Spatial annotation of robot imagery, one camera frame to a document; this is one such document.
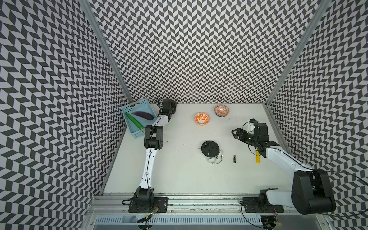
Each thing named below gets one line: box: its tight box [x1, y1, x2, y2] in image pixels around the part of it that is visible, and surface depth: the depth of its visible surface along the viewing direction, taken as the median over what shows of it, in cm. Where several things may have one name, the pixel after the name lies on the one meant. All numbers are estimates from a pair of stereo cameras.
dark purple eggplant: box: [131, 111, 154, 121], surface depth 117 cm
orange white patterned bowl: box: [194, 112, 211, 126], surface depth 108 cm
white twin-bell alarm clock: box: [198, 140, 224, 164], surface depth 90 cm
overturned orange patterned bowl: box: [214, 104, 230, 118], surface depth 114 cm
